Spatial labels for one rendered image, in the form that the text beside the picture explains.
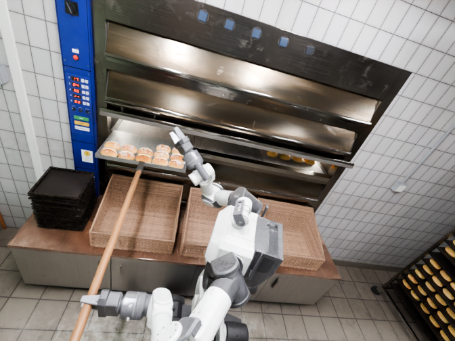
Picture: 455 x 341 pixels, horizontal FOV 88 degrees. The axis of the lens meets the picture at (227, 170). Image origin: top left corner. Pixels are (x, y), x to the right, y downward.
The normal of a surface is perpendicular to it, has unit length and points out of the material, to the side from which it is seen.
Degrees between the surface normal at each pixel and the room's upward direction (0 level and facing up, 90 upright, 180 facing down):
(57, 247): 0
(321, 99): 70
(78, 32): 90
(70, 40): 90
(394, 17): 90
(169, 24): 90
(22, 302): 0
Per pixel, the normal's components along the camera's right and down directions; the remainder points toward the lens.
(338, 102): 0.15, 0.29
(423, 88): 0.06, 0.59
